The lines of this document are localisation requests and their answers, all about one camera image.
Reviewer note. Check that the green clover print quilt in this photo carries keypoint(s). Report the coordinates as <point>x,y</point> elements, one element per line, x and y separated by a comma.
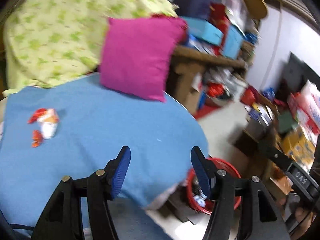
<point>55,30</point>

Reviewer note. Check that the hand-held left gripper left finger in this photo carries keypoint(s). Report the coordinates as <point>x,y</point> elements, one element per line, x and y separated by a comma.
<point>121,172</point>

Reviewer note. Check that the white red cardboard box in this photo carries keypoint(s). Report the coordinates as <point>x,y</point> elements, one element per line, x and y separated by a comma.
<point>307,105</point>

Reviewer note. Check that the red plastic bag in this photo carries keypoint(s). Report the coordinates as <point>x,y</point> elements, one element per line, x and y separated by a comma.
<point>36,116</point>

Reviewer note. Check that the orange white small carton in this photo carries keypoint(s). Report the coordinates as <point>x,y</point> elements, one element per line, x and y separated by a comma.
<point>51,116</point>

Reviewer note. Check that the light blue cardboard box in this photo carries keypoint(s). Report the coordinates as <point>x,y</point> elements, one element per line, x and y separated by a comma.
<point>233,41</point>
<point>206,32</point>

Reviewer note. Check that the green box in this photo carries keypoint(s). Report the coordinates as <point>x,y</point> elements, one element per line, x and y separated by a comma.
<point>287,122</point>

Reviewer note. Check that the black screen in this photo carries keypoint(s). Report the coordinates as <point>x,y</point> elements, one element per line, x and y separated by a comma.
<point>300,67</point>

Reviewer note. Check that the white knotted plastic bag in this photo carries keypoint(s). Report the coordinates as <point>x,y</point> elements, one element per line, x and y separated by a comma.
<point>48,131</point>

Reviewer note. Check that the magenta pillow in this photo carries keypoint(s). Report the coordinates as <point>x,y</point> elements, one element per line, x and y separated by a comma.
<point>140,57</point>

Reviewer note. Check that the brown cardboard box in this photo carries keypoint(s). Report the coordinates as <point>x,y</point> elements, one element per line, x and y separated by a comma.
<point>187,87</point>

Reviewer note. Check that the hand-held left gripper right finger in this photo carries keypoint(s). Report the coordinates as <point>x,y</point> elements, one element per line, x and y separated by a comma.
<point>200,172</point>

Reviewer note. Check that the yellow cardboard box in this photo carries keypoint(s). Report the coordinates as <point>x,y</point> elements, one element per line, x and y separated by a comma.
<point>298,145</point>

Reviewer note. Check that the person's right hand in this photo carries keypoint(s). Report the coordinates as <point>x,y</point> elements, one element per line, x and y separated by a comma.
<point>303,213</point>

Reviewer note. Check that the blue blanket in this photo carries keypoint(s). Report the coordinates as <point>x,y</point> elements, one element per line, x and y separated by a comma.
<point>100,135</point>

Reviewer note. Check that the round wooden tabletop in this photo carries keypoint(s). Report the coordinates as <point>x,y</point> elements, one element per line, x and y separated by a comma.
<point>255,0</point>

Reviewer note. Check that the rough wooden table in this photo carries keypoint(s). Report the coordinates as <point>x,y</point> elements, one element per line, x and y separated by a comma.
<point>212,57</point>

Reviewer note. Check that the red mesh basket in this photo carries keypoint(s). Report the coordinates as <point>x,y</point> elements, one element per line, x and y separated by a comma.
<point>225,167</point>

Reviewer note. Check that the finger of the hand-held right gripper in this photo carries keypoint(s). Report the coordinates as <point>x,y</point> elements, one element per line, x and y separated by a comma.
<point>275,155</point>

